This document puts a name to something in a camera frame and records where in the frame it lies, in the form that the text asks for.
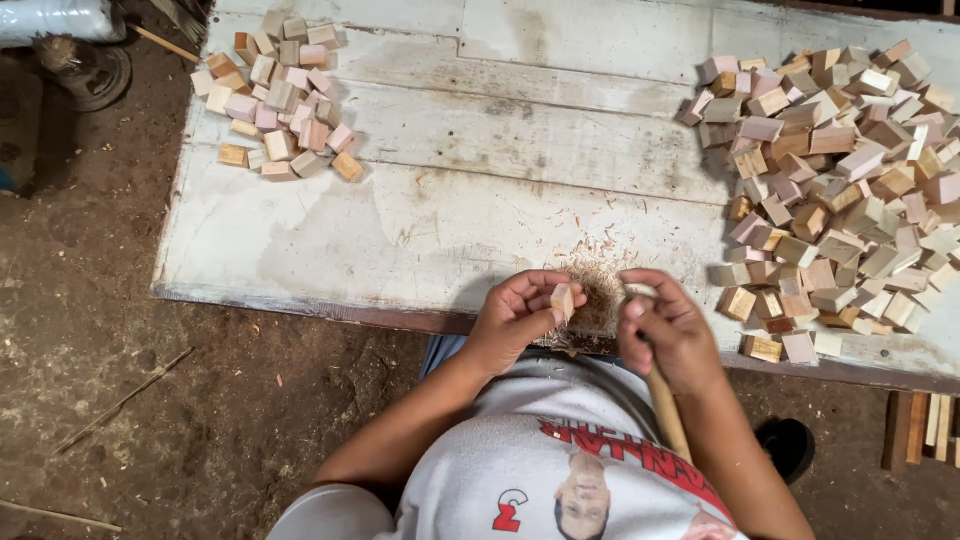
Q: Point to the person's right hand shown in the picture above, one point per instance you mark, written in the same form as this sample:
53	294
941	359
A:
679	341

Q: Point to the person's left hand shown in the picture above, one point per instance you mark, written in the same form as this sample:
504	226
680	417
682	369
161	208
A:
506	330

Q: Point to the small carved wooden block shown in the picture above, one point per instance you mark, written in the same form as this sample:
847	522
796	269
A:
562	301

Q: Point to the blue shorts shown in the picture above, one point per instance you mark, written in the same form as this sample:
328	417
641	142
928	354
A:
442	352

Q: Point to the pile of wood shavings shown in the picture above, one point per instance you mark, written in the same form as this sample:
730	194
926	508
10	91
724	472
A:
596	300

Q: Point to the white printed t-shirt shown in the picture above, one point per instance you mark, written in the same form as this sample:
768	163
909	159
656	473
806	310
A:
525	465

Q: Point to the black shoe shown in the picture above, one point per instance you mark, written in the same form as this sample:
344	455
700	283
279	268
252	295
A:
786	446

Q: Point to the large heap of wood cubes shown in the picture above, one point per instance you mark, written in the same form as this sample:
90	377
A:
840	195

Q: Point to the bundle of wooden slats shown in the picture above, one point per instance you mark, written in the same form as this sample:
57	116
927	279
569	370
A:
919	427

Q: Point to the small pile of wood cubes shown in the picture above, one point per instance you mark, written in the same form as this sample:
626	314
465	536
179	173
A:
281	97

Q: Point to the long thin bamboo stick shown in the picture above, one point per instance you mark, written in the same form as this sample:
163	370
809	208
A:
124	400

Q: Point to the short wooden stick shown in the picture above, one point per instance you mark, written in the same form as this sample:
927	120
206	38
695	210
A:
161	43

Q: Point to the straw broom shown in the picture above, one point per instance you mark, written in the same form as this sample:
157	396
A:
180	16

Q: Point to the pale thin wooden stick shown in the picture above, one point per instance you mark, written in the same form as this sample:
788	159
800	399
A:
60	516

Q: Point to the dark round metal wheel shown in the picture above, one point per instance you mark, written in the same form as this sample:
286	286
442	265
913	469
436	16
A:
94	75

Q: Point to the white plastic sack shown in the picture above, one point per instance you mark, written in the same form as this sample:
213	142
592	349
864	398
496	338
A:
56	19

